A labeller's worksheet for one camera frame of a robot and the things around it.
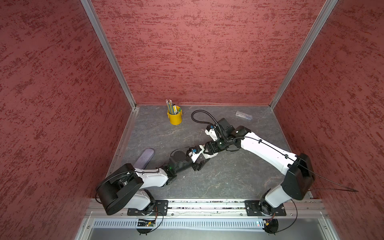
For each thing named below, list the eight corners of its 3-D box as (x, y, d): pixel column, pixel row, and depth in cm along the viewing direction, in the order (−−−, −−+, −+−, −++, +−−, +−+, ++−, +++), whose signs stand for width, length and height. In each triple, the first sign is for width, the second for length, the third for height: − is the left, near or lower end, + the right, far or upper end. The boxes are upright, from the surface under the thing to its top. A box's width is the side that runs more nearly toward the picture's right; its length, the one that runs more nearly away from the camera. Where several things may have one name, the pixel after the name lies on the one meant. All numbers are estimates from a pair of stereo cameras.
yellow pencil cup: (168, 122, 113) (166, 113, 105) (178, 114, 118) (177, 105, 110) (175, 127, 109) (174, 119, 101) (186, 119, 114) (185, 110, 106)
